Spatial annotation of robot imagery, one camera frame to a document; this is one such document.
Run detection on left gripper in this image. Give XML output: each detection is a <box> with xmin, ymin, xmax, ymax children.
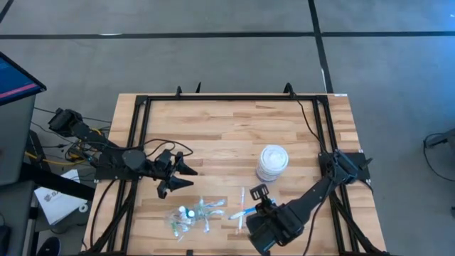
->
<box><xmin>154</xmin><ymin>149</ymin><xmax>198</xmax><ymax>199</ymax></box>

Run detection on orange white toothbrush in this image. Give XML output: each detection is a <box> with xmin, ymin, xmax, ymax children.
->
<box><xmin>237</xmin><ymin>186</ymin><xmax>247</xmax><ymax>235</ymax></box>

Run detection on white blue wipes canister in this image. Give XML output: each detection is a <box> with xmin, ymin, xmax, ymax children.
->
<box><xmin>255</xmin><ymin>144</ymin><xmax>289</xmax><ymax>183</ymax></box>

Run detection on clear plastic bag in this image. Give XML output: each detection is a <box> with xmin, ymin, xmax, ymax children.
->
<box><xmin>164</xmin><ymin>198</ymin><xmax>228</xmax><ymax>245</ymax></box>

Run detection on black desk leg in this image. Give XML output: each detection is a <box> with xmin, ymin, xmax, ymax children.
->
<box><xmin>19</xmin><ymin>161</ymin><xmax>97</xmax><ymax>202</ymax></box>

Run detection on white printed paper sheet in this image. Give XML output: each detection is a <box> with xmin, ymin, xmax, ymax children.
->
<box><xmin>33</xmin><ymin>169</ymin><xmax>90</xmax><ymax>227</ymax></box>

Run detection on black round floor object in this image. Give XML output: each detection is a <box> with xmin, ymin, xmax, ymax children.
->
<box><xmin>37</xmin><ymin>236</ymin><xmax>61</xmax><ymax>256</ymax></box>

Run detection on blue screen monitor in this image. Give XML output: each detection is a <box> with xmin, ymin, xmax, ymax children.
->
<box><xmin>0</xmin><ymin>51</ymin><xmax>48</xmax><ymax>107</ymax></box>

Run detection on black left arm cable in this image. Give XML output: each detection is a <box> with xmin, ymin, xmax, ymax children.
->
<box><xmin>141</xmin><ymin>137</ymin><xmax>195</xmax><ymax>159</ymax></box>

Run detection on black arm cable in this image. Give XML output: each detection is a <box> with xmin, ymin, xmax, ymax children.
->
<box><xmin>294</xmin><ymin>92</ymin><xmax>337</xmax><ymax>256</ymax></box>
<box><xmin>141</xmin><ymin>137</ymin><xmax>195</xmax><ymax>159</ymax></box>

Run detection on black aluminium table frame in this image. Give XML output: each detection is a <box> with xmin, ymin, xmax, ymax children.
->
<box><xmin>83</xmin><ymin>82</ymin><xmax>388</xmax><ymax>256</ymax></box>

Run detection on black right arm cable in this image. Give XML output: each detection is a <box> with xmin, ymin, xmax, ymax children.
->
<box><xmin>294</xmin><ymin>92</ymin><xmax>337</xmax><ymax>256</ymax></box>

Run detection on yellow floor cable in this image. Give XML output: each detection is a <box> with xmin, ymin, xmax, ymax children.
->
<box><xmin>23</xmin><ymin>129</ymin><xmax>102</xmax><ymax>167</ymax></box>

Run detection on black floor cable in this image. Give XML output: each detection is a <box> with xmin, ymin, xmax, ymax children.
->
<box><xmin>422</xmin><ymin>133</ymin><xmax>455</xmax><ymax>184</ymax></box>
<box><xmin>31</xmin><ymin>106</ymin><xmax>112</xmax><ymax>171</ymax></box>

